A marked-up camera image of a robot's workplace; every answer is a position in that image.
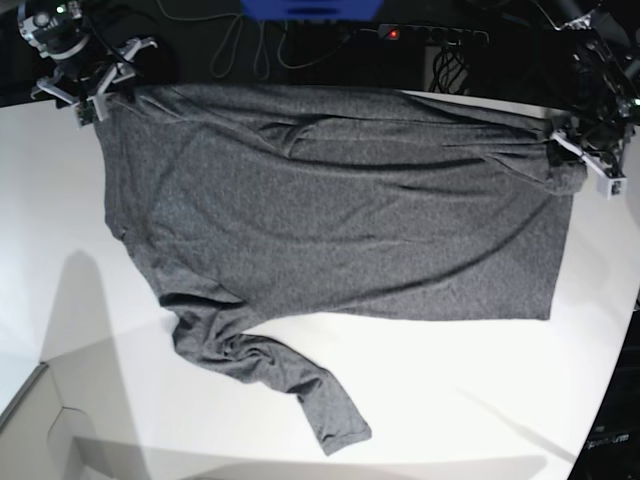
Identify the right gripper body with camera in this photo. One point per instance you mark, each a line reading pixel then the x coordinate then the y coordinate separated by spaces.
pixel 87 73

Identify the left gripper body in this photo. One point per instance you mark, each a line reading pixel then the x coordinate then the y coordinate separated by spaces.
pixel 605 158

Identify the grey t-shirt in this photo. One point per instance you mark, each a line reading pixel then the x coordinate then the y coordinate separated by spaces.
pixel 243 204

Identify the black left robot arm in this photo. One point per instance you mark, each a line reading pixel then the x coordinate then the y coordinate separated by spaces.
pixel 598 128

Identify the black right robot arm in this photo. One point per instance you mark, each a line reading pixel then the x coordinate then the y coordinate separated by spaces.
pixel 55 25

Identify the blue box at top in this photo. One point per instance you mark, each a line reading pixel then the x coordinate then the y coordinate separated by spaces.
pixel 272 10

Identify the white cardboard box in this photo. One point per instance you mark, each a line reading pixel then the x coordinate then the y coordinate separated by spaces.
pixel 36 439

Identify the white power strip red switch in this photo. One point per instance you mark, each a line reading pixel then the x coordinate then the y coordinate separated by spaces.
pixel 432 35

